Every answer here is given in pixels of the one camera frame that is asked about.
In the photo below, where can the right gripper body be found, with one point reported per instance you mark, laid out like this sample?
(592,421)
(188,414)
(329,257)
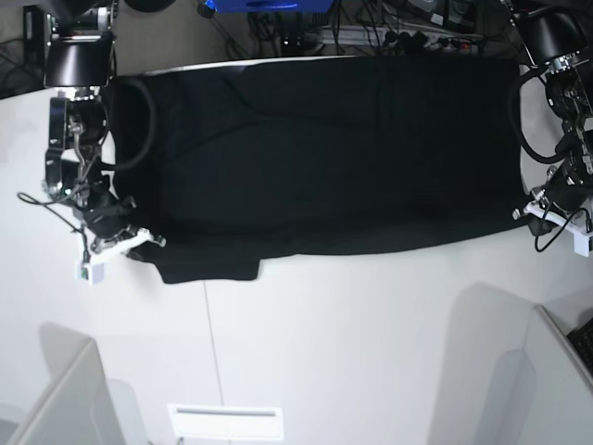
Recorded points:
(104,214)

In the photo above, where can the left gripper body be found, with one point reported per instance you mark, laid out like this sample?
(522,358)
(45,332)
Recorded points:
(567,193)

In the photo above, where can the black T-shirt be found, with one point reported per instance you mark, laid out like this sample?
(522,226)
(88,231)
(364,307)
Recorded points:
(338,156)

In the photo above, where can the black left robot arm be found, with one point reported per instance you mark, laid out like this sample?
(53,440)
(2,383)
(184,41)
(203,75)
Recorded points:
(559,52)

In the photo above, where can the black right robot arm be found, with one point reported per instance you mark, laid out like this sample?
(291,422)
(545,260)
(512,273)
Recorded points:
(80,64)

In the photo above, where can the black keyboard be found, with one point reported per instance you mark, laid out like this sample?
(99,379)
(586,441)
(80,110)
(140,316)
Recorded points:
(581,340)

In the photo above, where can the white partition panel left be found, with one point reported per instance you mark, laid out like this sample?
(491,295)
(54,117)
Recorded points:
(76,406)

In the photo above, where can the white partition panel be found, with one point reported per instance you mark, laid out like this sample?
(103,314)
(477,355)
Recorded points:
(542,392)
(76,406)

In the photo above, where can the white partition panel right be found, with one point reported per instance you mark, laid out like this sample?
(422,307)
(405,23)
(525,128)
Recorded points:
(542,392)

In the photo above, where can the blue box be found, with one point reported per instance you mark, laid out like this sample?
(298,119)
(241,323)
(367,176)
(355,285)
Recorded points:
(252,6)

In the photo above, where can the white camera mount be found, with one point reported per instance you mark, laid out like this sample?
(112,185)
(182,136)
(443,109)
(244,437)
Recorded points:
(549,223)
(96,254)

